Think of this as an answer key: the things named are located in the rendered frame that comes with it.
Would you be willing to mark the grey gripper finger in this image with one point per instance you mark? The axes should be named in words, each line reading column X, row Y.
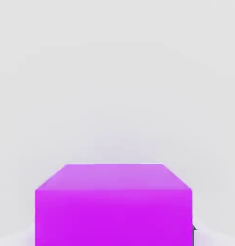
column 202, row 237

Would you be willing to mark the small purple cube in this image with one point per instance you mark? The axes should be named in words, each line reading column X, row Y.
column 113, row 211

